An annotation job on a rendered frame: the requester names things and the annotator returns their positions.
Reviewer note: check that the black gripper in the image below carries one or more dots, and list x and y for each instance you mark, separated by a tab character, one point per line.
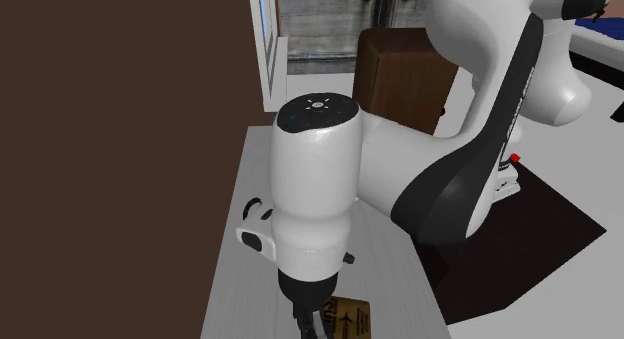
307	289

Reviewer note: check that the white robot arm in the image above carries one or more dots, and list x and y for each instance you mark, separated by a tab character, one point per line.
317	182

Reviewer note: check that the yellow-brown printed box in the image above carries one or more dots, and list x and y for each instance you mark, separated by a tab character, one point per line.
352	318

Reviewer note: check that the white table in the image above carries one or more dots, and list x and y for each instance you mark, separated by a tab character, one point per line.
239	279

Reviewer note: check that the dark robot stand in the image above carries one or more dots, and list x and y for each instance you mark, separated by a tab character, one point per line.
516	260

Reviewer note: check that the brown wooden cabinet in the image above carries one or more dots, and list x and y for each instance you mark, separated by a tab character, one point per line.
400	79

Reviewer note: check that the white framed window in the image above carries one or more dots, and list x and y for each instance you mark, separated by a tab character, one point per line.
269	45

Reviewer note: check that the grey wooden wardrobe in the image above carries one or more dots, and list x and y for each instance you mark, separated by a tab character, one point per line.
326	21

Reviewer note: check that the white bed with blue cover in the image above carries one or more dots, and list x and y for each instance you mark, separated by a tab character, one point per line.
597	43

